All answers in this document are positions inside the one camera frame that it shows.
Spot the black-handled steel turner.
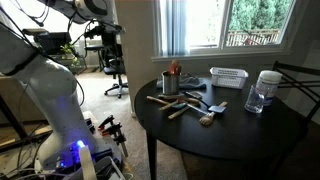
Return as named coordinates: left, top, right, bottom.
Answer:
left=182, top=90, right=227, bottom=114

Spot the wooden stick handle utensil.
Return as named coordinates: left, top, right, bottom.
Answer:
left=167, top=103, right=192, bottom=120

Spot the flat wooden spatula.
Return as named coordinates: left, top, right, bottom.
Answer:
left=158, top=94, right=201, bottom=104

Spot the thin wooden spoon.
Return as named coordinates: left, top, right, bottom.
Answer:
left=146, top=95, right=170, bottom=106

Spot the white plastic basket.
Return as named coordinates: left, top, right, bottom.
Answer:
left=209, top=66, right=250, bottom=90

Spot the black background desk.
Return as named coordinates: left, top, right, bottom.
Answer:
left=84, top=43, right=105, bottom=72

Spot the clear drinking glass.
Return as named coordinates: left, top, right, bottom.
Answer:
left=244, top=84, right=266, bottom=114

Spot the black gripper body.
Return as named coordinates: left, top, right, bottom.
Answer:
left=87, top=24, right=125, bottom=48

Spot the black metal chair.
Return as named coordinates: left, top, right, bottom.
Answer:
left=270, top=60, right=320, bottom=128

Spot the white plastic tube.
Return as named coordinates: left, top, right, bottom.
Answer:
left=78, top=144, right=98, bottom=180

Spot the red spatula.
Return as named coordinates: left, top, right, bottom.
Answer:
left=169, top=59, right=179, bottom=76

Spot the wooden deck railing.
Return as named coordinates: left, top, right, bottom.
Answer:
left=226, top=28, right=282, bottom=48

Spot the black stand leg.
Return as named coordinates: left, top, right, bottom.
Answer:
left=0, top=94, right=28, bottom=141

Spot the silver metal tin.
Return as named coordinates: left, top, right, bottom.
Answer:
left=161, top=70, right=181, bottom=96

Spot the black table leg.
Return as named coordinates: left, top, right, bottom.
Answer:
left=145, top=131, right=158, bottom=180

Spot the teal spatula wooden handle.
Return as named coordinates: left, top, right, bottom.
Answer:
left=158, top=99, right=188, bottom=112

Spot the silver handle utensil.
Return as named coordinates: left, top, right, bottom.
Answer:
left=184, top=102, right=210, bottom=116

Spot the black office chair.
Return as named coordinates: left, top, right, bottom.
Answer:
left=103, top=56, right=129, bottom=99

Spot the blue cloth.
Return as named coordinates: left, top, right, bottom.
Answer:
left=156, top=73, right=208, bottom=90

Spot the white wipes canister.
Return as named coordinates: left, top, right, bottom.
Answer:
left=255, top=69, right=284, bottom=107

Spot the red black bar clamp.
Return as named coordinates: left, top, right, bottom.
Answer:
left=97, top=114, right=116, bottom=131
left=101, top=122, right=130, bottom=158

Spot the green potted plant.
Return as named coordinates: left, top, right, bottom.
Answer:
left=59, top=43, right=81, bottom=66

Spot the white window frame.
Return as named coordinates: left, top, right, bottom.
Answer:
left=151, top=0, right=303, bottom=64

